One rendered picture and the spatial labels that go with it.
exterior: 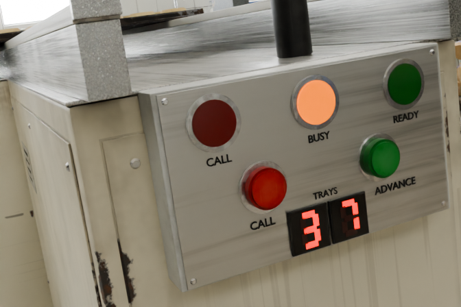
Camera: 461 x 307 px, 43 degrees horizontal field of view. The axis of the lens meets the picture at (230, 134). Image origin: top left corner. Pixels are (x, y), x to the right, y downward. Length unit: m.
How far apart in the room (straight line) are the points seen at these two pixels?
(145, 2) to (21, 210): 3.50
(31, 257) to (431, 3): 0.85
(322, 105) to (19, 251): 0.80
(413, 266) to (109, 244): 0.27
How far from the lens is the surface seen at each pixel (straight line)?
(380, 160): 0.46
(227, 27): 0.88
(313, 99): 0.43
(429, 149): 0.50
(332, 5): 0.64
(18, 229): 1.13
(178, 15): 1.13
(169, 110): 0.39
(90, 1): 0.37
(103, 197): 0.42
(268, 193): 0.41
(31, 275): 1.16
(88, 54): 0.37
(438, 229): 0.57
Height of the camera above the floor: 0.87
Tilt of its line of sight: 10 degrees down
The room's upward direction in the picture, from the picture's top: 8 degrees counter-clockwise
